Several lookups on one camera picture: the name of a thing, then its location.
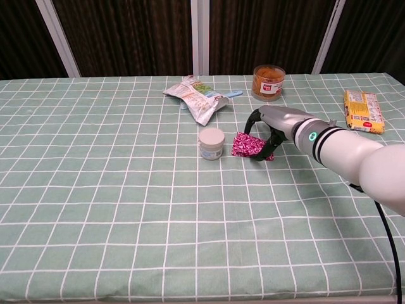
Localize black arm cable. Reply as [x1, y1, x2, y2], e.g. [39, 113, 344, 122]
[349, 182, 400, 304]

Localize crumpled white snack bag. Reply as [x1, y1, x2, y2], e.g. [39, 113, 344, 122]
[163, 75, 230, 126]

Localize light blue plastic handle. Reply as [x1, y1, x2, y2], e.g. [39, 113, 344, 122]
[179, 90, 244, 110]

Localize clear jar orange contents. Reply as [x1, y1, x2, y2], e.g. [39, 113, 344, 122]
[251, 64, 287, 103]

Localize yellow biscuit package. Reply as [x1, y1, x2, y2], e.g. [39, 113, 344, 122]
[343, 89, 387, 134]

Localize dark brown curtain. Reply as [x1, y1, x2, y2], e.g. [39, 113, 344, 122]
[320, 0, 405, 87]
[208, 0, 338, 76]
[0, 0, 69, 80]
[52, 0, 194, 77]

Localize small white round jar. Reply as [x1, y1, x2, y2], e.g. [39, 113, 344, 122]
[197, 127, 226, 160]

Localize white partition frame post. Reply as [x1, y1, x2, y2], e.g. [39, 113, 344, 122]
[34, 0, 82, 78]
[311, 0, 346, 75]
[190, 0, 211, 76]

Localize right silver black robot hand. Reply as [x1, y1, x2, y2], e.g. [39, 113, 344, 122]
[242, 105, 316, 163]

